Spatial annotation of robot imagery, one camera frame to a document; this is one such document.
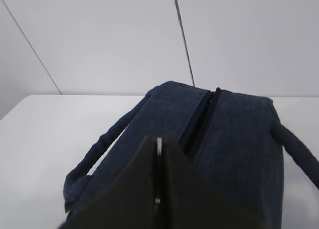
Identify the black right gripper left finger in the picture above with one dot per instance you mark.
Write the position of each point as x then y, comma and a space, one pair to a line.
133, 201

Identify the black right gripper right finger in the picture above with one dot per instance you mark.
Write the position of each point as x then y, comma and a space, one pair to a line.
233, 182

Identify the dark navy lunch bag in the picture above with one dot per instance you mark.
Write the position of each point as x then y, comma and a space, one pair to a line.
187, 114

